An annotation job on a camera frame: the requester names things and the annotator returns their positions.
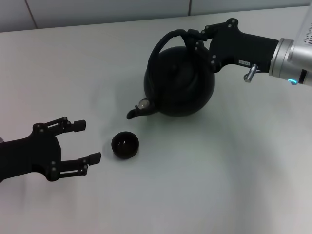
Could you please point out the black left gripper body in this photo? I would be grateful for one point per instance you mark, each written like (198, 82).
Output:
(26, 158)

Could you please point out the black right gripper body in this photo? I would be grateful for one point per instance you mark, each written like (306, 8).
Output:
(241, 48)

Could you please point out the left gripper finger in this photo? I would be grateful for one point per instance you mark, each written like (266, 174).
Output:
(80, 125)
(94, 158)

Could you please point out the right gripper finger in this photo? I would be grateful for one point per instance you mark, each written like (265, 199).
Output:
(207, 31)
(203, 48)

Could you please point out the small dark teacup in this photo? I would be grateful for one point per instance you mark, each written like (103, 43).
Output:
(125, 146)

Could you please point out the black round teapot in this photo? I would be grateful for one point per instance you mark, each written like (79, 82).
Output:
(180, 87)

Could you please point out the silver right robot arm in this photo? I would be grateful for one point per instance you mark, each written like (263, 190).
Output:
(292, 65)

